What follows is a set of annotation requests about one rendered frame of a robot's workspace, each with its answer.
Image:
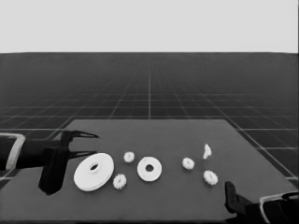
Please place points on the small white T-shaped piece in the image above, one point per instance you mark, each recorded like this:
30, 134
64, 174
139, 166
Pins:
206, 151

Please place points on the large thick white disc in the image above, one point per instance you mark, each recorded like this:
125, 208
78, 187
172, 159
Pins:
84, 177

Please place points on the small white toothed gear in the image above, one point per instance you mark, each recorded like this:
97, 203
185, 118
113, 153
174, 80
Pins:
206, 178
126, 157
116, 182
185, 164

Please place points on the white round carrier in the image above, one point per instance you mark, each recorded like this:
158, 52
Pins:
141, 168

